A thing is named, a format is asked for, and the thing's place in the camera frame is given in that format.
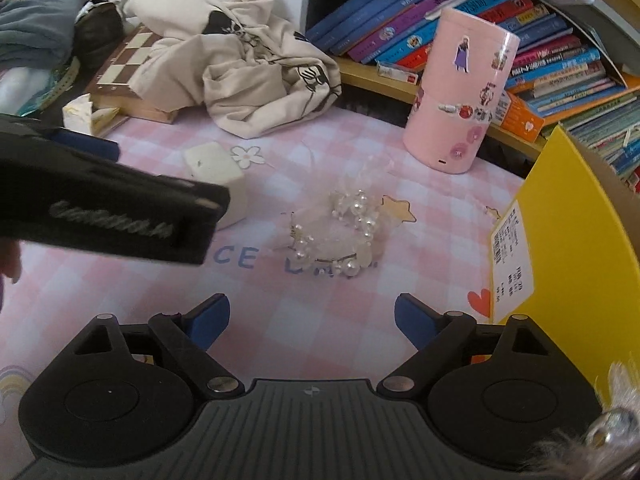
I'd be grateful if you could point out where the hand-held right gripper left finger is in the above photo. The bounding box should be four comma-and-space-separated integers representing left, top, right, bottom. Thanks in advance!
75, 293, 247, 396

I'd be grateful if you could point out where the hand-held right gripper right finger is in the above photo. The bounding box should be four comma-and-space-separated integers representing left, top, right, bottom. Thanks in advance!
377, 293, 557, 395

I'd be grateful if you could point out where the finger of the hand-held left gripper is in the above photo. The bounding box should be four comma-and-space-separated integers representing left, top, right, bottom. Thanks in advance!
49, 129, 121, 163

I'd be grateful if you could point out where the pearl hair accessory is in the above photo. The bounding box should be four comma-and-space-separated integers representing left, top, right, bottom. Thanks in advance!
272, 152, 401, 282

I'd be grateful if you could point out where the white cube block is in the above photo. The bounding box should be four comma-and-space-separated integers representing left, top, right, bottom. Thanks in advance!
182, 142, 249, 231

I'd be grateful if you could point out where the yellow cardboard box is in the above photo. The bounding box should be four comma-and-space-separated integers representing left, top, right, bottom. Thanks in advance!
490, 125, 640, 402

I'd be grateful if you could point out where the person's left hand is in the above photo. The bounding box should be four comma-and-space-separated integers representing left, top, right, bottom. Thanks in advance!
0, 237, 24, 312

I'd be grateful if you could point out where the cream torn foam piece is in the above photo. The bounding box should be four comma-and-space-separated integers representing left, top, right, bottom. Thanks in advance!
62, 94, 122, 137

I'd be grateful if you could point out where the iridescent plastic wrap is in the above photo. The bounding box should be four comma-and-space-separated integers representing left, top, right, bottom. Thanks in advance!
20, 57, 81, 116

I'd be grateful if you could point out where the wooden chessboard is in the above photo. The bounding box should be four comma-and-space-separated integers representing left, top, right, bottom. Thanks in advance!
85, 25, 181, 124

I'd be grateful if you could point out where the pink checkered desk mat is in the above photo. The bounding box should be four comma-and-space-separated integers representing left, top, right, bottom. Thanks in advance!
0, 100, 531, 411

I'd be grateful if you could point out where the dark brown bag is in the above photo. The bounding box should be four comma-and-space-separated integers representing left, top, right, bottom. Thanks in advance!
75, 0, 124, 57

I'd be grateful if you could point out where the folded grey cloth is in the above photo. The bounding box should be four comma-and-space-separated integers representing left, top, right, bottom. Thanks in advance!
0, 0, 76, 69

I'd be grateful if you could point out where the beige cloth bag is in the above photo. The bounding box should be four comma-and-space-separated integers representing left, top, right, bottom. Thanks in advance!
122, 0, 344, 140

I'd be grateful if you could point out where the furry beige sleeve cuff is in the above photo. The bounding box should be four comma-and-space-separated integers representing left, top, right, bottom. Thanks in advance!
522, 360, 640, 480

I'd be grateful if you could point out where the pink cylinder with stickers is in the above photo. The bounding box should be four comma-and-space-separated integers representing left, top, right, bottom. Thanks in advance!
403, 7, 521, 176

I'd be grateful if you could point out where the wooden shelf board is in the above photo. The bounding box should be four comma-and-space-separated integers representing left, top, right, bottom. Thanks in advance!
335, 55, 547, 162

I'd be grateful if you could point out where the small red and white box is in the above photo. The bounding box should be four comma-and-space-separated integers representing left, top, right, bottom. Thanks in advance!
377, 62, 419, 84

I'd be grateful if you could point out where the row of colourful books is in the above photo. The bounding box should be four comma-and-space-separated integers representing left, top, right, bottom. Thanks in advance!
305, 0, 640, 181

